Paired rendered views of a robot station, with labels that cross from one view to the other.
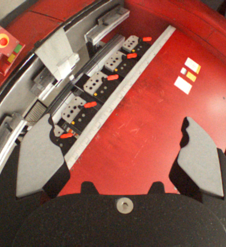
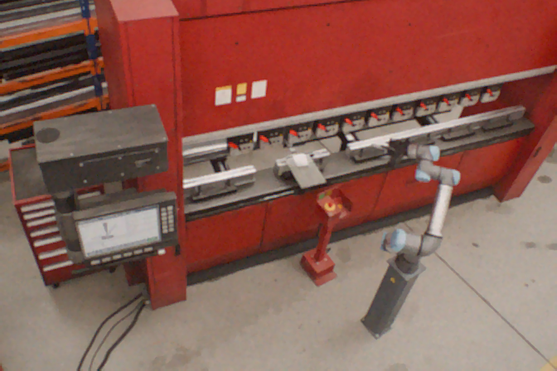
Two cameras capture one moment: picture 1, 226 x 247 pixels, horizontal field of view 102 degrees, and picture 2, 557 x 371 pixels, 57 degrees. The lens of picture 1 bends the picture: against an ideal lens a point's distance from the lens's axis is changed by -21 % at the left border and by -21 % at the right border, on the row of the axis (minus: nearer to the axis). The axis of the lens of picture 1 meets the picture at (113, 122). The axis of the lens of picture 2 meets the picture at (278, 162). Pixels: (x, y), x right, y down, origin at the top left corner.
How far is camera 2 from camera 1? 290 cm
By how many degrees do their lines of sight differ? 51
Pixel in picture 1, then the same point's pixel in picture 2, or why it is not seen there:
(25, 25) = (283, 224)
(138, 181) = (357, 64)
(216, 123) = (276, 36)
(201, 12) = (178, 151)
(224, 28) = (174, 122)
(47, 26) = (278, 206)
